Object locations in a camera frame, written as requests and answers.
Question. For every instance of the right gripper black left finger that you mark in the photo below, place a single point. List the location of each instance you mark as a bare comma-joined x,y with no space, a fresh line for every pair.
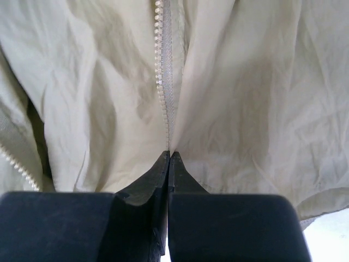
129,225

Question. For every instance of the khaki tan jacket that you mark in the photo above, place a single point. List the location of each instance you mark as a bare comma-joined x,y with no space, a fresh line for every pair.
252,94

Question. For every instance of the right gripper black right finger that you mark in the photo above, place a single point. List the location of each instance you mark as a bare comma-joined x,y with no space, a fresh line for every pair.
229,227

